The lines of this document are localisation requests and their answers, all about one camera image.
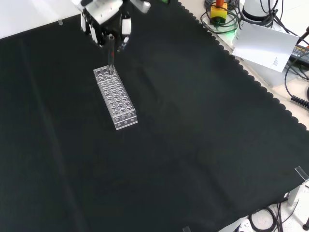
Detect black bench cloth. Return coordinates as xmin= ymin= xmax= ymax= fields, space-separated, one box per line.
xmin=0 ymin=0 xmax=309 ymax=232

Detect black cables at arm base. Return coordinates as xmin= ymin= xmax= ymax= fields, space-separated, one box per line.
xmin=258 ymin=0 xmax=309 ymax=49

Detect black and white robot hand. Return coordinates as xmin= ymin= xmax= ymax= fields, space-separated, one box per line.
xmin=71 ymin=0 xmax=152 ymax=53

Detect yellow stop button box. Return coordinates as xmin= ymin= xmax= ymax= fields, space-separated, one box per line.
xmin=210 ymin=0 xmax=228 ymax=26

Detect black power adapter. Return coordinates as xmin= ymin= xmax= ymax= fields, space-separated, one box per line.
xmin=289 ymin=45 xmax=309 ymax=65

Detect white box under board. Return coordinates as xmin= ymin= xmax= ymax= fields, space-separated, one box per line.
xmin=235 ymin=55 xmax=288 ymax=88

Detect clear plastic test tube rack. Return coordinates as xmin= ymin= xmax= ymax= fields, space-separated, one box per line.
xmin=93 ymin=65 xmax=139 ymax=131

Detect black coiled cable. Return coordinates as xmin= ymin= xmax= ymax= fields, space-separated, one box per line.
xmin=290 ymin=95 xmax=309 ymax=108

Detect white bench leg bracket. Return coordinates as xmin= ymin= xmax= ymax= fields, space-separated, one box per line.
xmin=286 ymin=180 xmax=309 ymax=206

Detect black floor cable bundle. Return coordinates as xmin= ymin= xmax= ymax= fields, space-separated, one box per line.
xmin=248 ymin=202 xmax=309 ymax=232

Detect clear glass test tube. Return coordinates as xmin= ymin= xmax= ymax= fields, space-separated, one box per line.
xmin=107 ymin=33 xmax=115 ymax=74

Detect white power strip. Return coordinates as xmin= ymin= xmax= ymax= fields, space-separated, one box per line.
xmin=232 ymin=218 xmax=252 ymax=232

